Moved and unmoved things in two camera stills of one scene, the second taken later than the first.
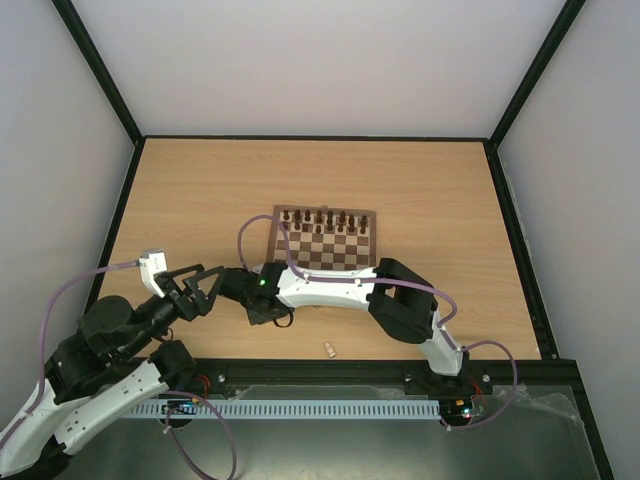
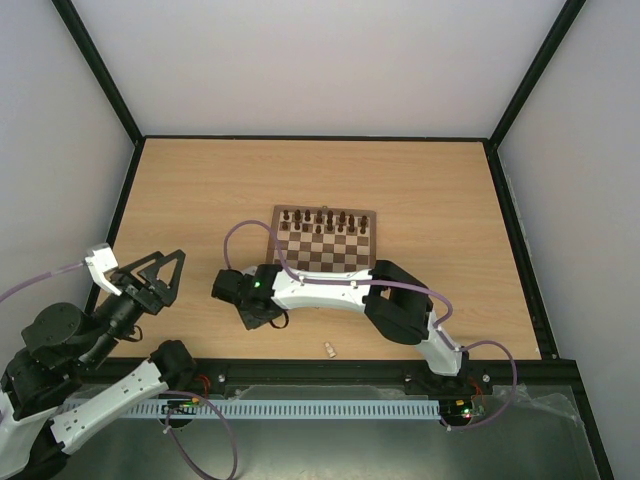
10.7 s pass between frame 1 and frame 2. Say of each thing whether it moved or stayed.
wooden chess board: stayed
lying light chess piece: stayed
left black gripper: moved
